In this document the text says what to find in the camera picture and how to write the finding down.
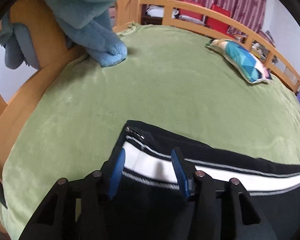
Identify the light blue fleece garment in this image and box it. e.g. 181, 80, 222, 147
0, 0, 128, 69

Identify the green bed blanket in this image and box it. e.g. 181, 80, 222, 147
0, 25, 300, 239

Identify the wooden bed frame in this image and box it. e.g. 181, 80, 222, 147
0, 0, 300, 240

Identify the colourful geometric cushion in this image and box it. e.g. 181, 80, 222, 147
206, 39, 272, 85

